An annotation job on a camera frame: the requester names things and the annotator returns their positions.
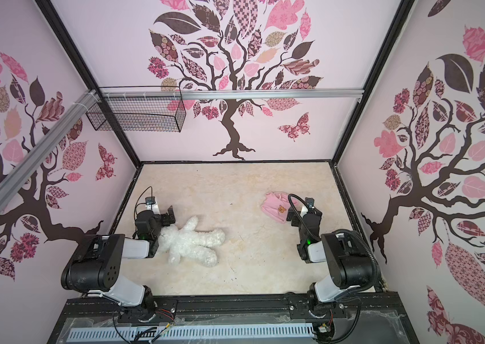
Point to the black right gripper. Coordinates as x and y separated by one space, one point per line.
296 216

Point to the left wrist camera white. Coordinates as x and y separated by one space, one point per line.
151 204

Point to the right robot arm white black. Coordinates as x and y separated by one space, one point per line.
352 267

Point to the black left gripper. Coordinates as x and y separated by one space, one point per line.
166 217

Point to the aluminium rail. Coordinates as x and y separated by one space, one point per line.
244 94
14 181

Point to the left aluminium rail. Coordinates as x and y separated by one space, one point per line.
14 181

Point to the black wire basket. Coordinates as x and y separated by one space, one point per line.
159 110

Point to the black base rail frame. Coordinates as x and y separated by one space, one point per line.
377 317

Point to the pink teddy hoodie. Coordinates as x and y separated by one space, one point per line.
276 206

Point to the white slotted cable duct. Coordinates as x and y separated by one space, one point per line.
189 333

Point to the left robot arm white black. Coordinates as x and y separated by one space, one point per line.
94 268

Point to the back aluminium rail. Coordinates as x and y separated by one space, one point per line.
244 94

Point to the white teddy bear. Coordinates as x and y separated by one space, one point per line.
189 243

